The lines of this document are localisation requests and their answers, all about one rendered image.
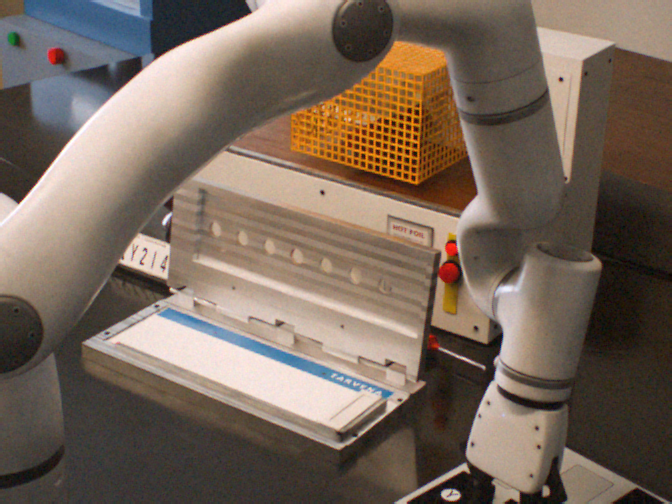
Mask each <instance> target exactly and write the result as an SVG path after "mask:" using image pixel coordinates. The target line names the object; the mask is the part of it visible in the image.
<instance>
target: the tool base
mask: <svg viewBox="0 0 672 504"><path fill-rule="evenodd" d="M170 292H172V293H175V294H174V295H172V296H171V297H169V298H167V299H162V300H159V302H157V303H155V304H153V305H151V306H150V307H148V308H146V309H144V310H142V311H140V312H139V313H137V314H135V315H133V316H131V317H129V318H127V319H125V320H123V321H121V322H119V323H117V324H116V325H114V326H112V327H110V328H108V329H106V330H104V331H103V332H101V334H99V335H97V336H94V337H92V338H91V339H89V340H87V341H85V342H83V343H82V354H83V357H84V358H87V359H89V360H91V361H95V362H97V363H100V365H102V366H104V367H107V368H109V369H111V370H114V371H116V372H119V373H121V374H123V375H127V376H129V377H131V378H134V379H136V380H139V381H141V382H143V383H146V384H148V385H150V386H153V387H155V388H159V389H161V390H163V391H166V393H168V394H170V395H173V396H175V397H178V398H180V399H182V400H185V401H188V402H190V403H193V404H195V405H198V406H200V407H202V408H205V409H207V410H209V411H212V412H214V413H216V414H220V415H222V416H225V417H227V418H229V419H232V420H234V422H236V423H239V424H241V425H244V426H247V427H249V428H252V429H254V430H256V431H259V432H261V433H264V434H266V435H268V436H271V437H273V438H275V439H279V440H281V441H284V442H286V443H288V444H291V445H293V446H295V447H298V448H300V449H303V450H306V452H308V453H311V454H313V455H315V456H318V457H320V458H323V459H325V460H327V461H330V462H332V463H335V464H338V465H340V464H342V463H343V462H344V461H345V460H347V459H348V458H349V457H350V456H351V455H353V454H354V453H355V452H356V450H358V449H359V448H360V447H361V446H364V445H365V444H366V443H367V442H369V441H370V440H371V439H372V438H373V437H375V436H376V435H377V434H378V433H380V432H381V431H382V430H383V429H385V428H386V427H387V426H388V425H390V424H391V423H393V422H394V421H396V420H397V418H398V417H399V416H400V415H402V414H403V413H404V412H405V411H407V410H408V409H409V408H410V407H412V406H413V405H414V404H415V403H417V402H418V401H419V400H421V399H422V398H424V397H425V396H426V393H427V382H425V381H422V380H419V378H418V377H416V376H413V375H410V374H408V373H406V366H403V365H400V364H398V363H394V364H393V365H390V366H389V367H387V366H385V365H382V364H379V363H376V362H374V361H371V360H368V359H365V357H363V356H360V357H359V362H360V364H359V365H358V364H355V363H352V362H350V361H347V360H344V359H342V357H339V356H336V355H332V354H330V353H327V352H324V351H323V350H322V345H323V343H322V342H320V341H317V340H314V339H311V338H309V337H305V336H302V335H300V334H297V333H294V325H292V324H289V323H284V324H283V325H281V326H278V325H274V324H271V323H268V322H266V321H263V320H260V319H257V318H255V317H251V318H250V321H251V322H252V323H251V324H248V323H246V322H243V321H240V320H237V319H235V318H232V317H229V316H227V315H224V314H221V313H217V312H216V304H214V303H212V302H209V301H206V299H204V298H201V297H198V296H195V295H194V289H192V288H188V287H186V288H184V289H182V290H178V289H175V288H171V289H170ZM155 305H159V307H158V308H155V307H154V306H155ZM167 308H173V309H175V310H178V311H181V312H183V313H186V314H189V315H192V316H195V317H198V318H200V319H203V320H206V321H208V322H211V323H214V324H216V325H219V326H222V327H225V328H228V330H230V331H233V332H236V333H238V334H241V335H244V336H246V337H250V338H253V339H255V340H258V341H261V342H263V343H266V344H269V345H271V346H274V347H278V348H280V349H283V350H286V351H288V352H291V353H294V354H296V355H299V356H302V357H304V359H308V360H311V361H313V362H316V363H319V364H321V365H324V366H326V367H329V368H332V369H335V370H338V371H341V372H343V373H346V374H349V375H351V376H354V377H357V378H359V379H363V380H366V381H368V382H371V383H374V384H376V385H379V386H382V387H384V389H387V390H390V391H393V392H395V395H394V396H393V397H392V398H390V399H388V400H387V404H386V407H385V408H383V409H382V410H381V411H380V412H378V413H377V414H376V415H375V416H373V417H372V418H371V420H369V421H368V422H367V423H366V424H364V425H362V426H361V427H360V428H358V429H357V430H356V431H354V432H353V433H352V434H354V433H355V434H358V437H353V436H352V434H351V435H349V436H348V437H347V438H346V439H344V440H343V441H339V440H337V439H335V438H331V437H329V436H326V435H324V434H321V433H319V432H316V431H314V430H312V429H309V428H307V427H303V426H301V425H298V424H296V423H294V422H291V421H289V419H286V418H284V417H281V416H279V415H275V414H273V413H271V412H268V411H266V410H263V409H261V408H258V407H256V406H253V405H251V404H249V403H245V402H243V401H240V400H238V399H235V398H233V397H230V396H228V395H226V394H223V393H221V392H217V391H215V389H212V388H210V387H207V386H205V385H203V384H200V383H198V382H195V381H193V380H190V379H187V378H185V377H182V376H180V375H177V374H175V373H172V372H170V371H167V370H165V369H163V368H160V367H157V366H154V365H152V364H149V363H147V361H144V360H142V359H140V358H137V357H135V356H132V355H130V354H126V353H124V352H121V351H119V350H117V349H115V345H114V344H112V343H110V342H109V340H110V339H112V338H114V337H116V336H118V335H120V334H121V333H123V331H125V330H127V329H130V328H131V327H133V326H135V325H137V324H139V323H140V322H142V321H144V320H146V319H148V318H149V317H151V316H153V315H155V314H157V313H159V312H161V311H163V310H165V309H167ZM106 331H109V332H110V335H105V334H104V332H106ZM399 398H401V399H403V401H402V402H399V401H397V399H399Z"/></svg>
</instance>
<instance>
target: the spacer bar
mask: <svg viewBox="0 0 672 504"><path fill-rule="evenodd" d="M381 399H382V397H381V396H378V395H376V394H373V393H370V392H368V391H365V390H361V391H360V392H359V393H357V394H356V395H355V396H353V397H352V398H351V399H349V400H348V401H347V402H345V403H344V404H343V405H341V406H340V407H339V408H337V409H336V410H335V411H332V412H331V413H330V414H328V415H327V416H326V417H324V418H323V420H322V421H320V424H322V425H325V426H327V427H330V428H332V429H336V430H338V431H341V430H342V429H343V428H345V427H346V426H347V425H349V424H350V423H351V422H352V421H354V420H355V418H356V417H358V416H359V415H360V414H361V413H364V412H365V411H366V410H368V409H369V408H370V407H372V406H373V405H374V404H375V403H377V402H378V401H379V400H381Z"/></svg>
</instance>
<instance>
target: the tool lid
mask: <svg viewBox="0 0 672 504"><path fill-rule="evenodd" d="M213 223H217V224H218V225H219V227H221V234H219V236H216V235H215V234H214V233H213V231H212V225H213ZM240 231H243V232H244V233H245V234H246V236H247V243H246V245H242V244H241V243H240V242H239V238H238V234H239V232H240ZM268 239H269V240H271V242H272V243H273V245H274V253H273V254H270V253H268V252H267V250H266V247H265V244H266V242H267V240H268ZM295 249H298V250H299V251H300V252H301V253H302V256H303V259H302V262H301V263H298V262H296V261H295V259H294V257H293V252H294V250H295ZM324 258H326V259H328V260H329V261H330V263H331V266H332V267H331V272H330V273H326V272H325V271H324V269H323V268H322V260H323V259H324ZM440 258H441V251H440V250H437V249H434V248H431V247H427V246H424V245H421V244H416V243H413V242H410V240H407V239H403V238H400V237H397V236H393V235H389V234H386V233H383V232H379V231H376V230H373V229H369V228H366V227H363V226H359V225H355V224H352V223H349V222H345V221H342V220H339V219H336V218H331V217H328V216H325V215H321V214H318V213H315V211H311V210H308V209H304V208H301V207H297V206H294V205H291V204H287V203H284V202H281V201H277V200H273V199H270V198H267V197H263V196H260V195H257V194H254V193H250V192H246V191H243V190H239V189H236V188H233V187H230V186H226V185H223V184H219V182H216V183H215V181H212V180H209V179H206V178H202V177H199V176H194V177H193V178H192V179H191V180H189V181H188V183H186V184H185V185H184V186H183V187H182V188H181V189H180V190H178V191H177V192H176V193H175V194H174V202H173V216H172V229H171V242H170V255H169V268H168V281H167V286H170V287H172V288H175V289H177V288H180V287H183V286H186V287H189V288H193V289H194V295H195V296H198V297H201V298H204V299H206V301H209V302H212V303H215V304H216V312H217V313H221V314H224V315H227V316H229V317H232V318H235V319H237V320H240V321H243V322H246V323H248V324H251V323H252V322H251V321H250V318H251V317H255V318H258V319H260V320H263V321H266V322H268V323H271V324H274V325H275V324H279V323H281V322H283V321H284V322H287V323H290V324H292V325H295V326H294V333H297V334H300V335H302V336H305V337H309V338H312V339H314V340H317V341H320V342H322V343H323V345H322V350H323V351H324V352H327V353H330V354H332V355H336V356H339V357H342V359H344V360H347V361H350V362H352V363H355V364H358V365H359V364H360V362H359V357H360V356H363V357H366V359H368V360H371V361H374V362H376V363H379V364H382V365H386V364H388V363H390V362H392V361H393V362H396V363H398V364H401V365H404V366H407V367H406V373H408V374H410V375H413V376H416V377H417V376H419V375H422V374H424V371H425V364H426V357H427V350H428V343H429V336H430V328H431V321H432V315H433V308H434V301H435V293H436V286H437V279H438V273H439V265H440ZM353 267H355V268H357V269H359V272H360V274H361V280H360V282H359V283H357V282H355V281H354V280H353V279H352V277H351V271H352V268H353ZM383 278H387V279H388V280H389V281H391V282H392V285H393V289H392V291H391V292H386V291H384V290H383V289H382V287H381V281H382V279H383Z"/></svg>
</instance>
